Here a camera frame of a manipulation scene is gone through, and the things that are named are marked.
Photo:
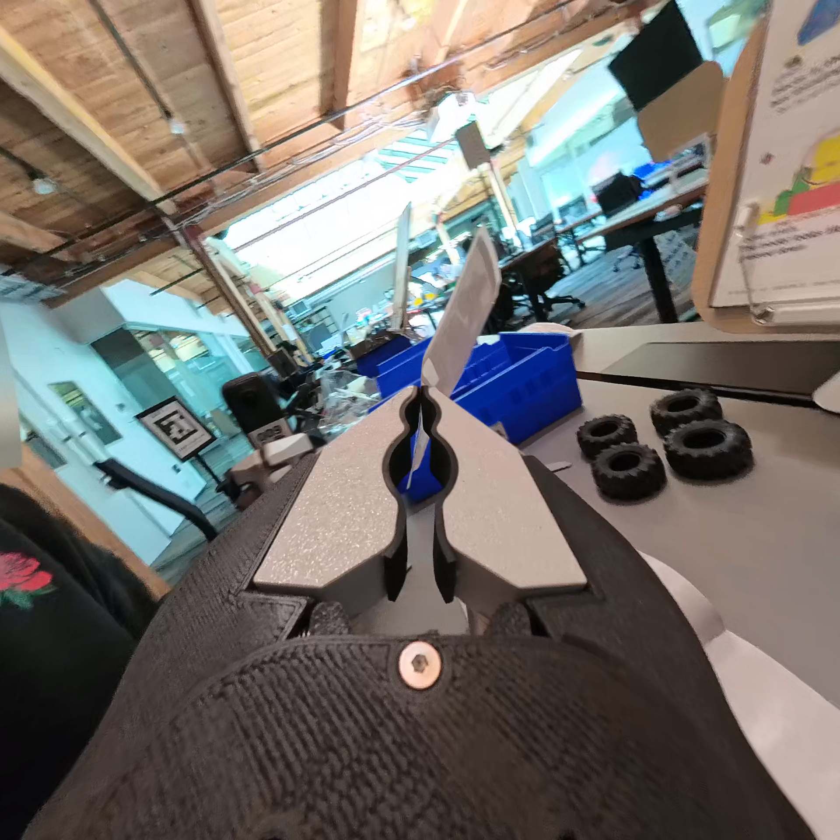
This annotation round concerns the grey desk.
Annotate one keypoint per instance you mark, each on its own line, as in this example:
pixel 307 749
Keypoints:
pixel 754 558

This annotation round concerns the framed marker poster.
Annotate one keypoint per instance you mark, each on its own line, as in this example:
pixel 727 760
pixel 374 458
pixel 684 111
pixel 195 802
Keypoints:
pixel 174 426

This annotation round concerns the white printed instruction sheet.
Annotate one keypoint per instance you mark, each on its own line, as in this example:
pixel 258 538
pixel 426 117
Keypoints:
pixel 787 197

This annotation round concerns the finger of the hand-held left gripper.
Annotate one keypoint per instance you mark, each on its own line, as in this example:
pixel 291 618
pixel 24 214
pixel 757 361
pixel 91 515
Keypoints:
pixel 289 449
pixel 256 476

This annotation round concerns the brown rounded board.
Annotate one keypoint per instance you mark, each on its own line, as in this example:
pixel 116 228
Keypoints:
pixel 682 111

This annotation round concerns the black desk mat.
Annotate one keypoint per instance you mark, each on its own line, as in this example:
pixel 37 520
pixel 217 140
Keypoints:
pixel 709 367

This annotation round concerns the black toy tire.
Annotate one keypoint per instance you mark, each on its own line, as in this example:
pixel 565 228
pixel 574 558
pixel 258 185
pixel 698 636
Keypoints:
pixel 607 482
pixel 587 438
pixel 682 459
pixel 663 413

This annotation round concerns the black poster stand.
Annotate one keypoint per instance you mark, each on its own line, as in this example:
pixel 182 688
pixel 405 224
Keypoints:
pixel 164 499

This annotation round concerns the blue plastic bin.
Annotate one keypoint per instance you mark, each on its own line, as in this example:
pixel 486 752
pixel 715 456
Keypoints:
pixel 525 387
pixel 400 371

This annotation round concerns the clear plastic bag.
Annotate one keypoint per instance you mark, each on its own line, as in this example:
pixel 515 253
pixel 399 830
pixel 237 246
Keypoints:
pixel 348 400

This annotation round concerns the black office chair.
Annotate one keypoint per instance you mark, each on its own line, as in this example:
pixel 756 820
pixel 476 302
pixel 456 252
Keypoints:
pixel 538 275

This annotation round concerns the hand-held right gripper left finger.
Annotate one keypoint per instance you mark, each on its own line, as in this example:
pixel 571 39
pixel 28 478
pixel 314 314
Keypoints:
pixel 334 518

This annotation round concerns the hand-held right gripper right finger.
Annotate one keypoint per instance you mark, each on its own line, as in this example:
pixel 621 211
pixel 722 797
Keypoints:
pixel 505 525

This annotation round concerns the studio light panel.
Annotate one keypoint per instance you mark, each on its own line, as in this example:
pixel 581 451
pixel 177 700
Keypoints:
pixel 474 144

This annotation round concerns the black monitor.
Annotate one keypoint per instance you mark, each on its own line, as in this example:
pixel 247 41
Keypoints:
pixel 656 59

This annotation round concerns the open instruction booklet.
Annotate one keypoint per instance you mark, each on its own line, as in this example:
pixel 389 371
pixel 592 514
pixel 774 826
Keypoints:
pixel 787 722

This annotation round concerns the background office desk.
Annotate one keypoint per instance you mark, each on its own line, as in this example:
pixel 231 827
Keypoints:
pixel 630 213

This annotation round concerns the grey upright panel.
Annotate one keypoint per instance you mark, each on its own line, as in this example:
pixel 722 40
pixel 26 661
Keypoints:
pixel 401 269

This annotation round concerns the wooden display board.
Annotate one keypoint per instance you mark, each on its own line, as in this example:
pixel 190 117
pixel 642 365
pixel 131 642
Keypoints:
pixel 715 197

